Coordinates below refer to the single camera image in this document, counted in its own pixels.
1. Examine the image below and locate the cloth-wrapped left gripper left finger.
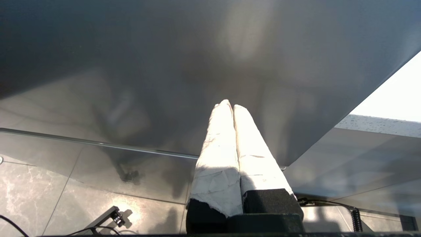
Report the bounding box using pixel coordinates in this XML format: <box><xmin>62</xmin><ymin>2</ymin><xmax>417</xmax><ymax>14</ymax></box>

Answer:
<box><xmin>186</xmin><ymin>99</ymin><xmax>244</xmax><ymax>234</ymax></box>

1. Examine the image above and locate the grey base cabinet front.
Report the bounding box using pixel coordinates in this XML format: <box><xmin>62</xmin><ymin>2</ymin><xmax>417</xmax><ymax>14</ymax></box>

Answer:
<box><xmin>285</xmin><ymin>127</ymin><xmax>421</xmax><ymax>218</ymax></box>

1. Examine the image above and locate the black coiled cable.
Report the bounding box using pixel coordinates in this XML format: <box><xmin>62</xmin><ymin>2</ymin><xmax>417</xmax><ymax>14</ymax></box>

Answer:
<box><xmin>298</xmin><ymin>197</ymin><xmax>364</xmax><ymax>232</ymax></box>

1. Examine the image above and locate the small black box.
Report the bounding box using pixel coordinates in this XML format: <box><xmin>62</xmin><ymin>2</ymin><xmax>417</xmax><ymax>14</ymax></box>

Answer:
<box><xmin>400</xmin><ymin>216</ymin><xmax>419</xmax><ymax>231</ymax></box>

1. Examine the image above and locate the black bracket with small wheel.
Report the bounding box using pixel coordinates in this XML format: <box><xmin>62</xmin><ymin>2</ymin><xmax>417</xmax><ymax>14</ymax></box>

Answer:
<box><xmin>84</xmin><ymin>206</ymin><xmax>127</xmax><ymax>236</ymax></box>

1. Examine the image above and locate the thin black cable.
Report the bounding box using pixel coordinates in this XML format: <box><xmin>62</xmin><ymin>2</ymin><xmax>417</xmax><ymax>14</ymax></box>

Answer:
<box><xmin>0</xmin><ymin>215</ymin><xmax>30</xmax><ymax>237</ymax></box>

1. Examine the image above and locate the tall white cabinet grey front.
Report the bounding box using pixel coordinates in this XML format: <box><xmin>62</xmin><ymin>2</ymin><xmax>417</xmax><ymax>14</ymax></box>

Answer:
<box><xmin>0</xmin><ymin>0</ymin><xmax>421</xmax><ymax>204</ymax></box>

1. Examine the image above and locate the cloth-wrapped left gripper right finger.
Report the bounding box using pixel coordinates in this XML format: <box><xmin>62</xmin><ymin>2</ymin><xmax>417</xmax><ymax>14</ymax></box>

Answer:
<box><xmin>233</xmin><ymin>105</ymin><xmax>305</xmax><ymax>220</ymax></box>

